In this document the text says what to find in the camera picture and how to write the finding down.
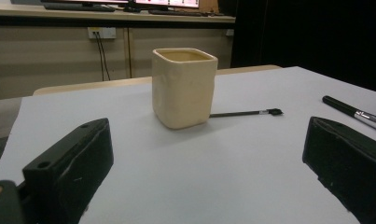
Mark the thin black small brush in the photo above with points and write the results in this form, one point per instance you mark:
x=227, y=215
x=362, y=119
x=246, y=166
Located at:
x=238, y=114

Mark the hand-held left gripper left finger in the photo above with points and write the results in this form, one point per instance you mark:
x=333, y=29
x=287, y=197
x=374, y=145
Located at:
x=67, y=174

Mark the large black makeup brush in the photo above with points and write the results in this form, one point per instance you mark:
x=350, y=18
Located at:
x=341, y=106

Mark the black curtain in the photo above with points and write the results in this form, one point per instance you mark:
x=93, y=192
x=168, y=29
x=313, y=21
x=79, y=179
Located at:
x=316, y=37

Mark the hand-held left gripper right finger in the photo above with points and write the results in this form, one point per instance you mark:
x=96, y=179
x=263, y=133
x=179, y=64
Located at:
x=347, y=155

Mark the long beige desk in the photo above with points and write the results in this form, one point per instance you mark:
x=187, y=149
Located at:
x=20, y=14

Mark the white table sheet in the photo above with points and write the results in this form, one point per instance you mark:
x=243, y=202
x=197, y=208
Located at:
x=207, y=171

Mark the black keyboard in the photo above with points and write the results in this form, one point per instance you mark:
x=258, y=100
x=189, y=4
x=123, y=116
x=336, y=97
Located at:
x=80, y=7
x=176, y=12

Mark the white wall socket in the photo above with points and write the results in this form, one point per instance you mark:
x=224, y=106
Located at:
x=106, y=32

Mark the cream square cup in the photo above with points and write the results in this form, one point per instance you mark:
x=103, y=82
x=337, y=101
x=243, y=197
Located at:
x=182, y=93

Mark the computer monitor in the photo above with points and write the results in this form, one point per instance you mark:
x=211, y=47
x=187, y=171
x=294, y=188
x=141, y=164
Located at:
x=167, y=2
x=83, y=1

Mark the wooden table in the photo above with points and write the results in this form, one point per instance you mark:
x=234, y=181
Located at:
x=83, y=86

